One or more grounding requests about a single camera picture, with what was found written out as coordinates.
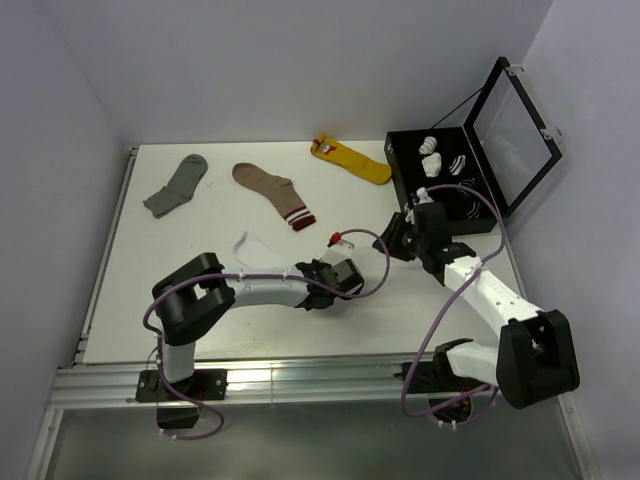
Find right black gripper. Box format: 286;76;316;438
372;212;428;262

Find white sock black stripes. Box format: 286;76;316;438
233;232;294;271

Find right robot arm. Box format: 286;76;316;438
374;203;580;409

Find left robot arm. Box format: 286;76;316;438
152;253;364;399

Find dark rolled sock lower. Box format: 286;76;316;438
466;201;483;219

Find dark striped rolled sock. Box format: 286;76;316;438
458;178;476;200

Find black storage box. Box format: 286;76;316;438
384;127;497;236

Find striped rolled sock upper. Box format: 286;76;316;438
449;155;466;176

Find white rolled sock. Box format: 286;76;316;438
418;136;438;156

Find brown striped sock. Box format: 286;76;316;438
232;163;316;232

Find box lid with glass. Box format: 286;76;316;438
463;57;562;217

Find yellow sock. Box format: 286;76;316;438
310;134;392;185

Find grey sock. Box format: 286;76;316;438
143;154;208;219

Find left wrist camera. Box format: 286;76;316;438
321;232;355;265

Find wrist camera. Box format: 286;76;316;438
321;232;355;265
410;187;434;206

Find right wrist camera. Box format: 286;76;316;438
410;187;434;206

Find aluminium frame rail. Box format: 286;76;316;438
47;349;574;409

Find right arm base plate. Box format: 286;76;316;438
408;361;483;394

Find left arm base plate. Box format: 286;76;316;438
135;369;227;403

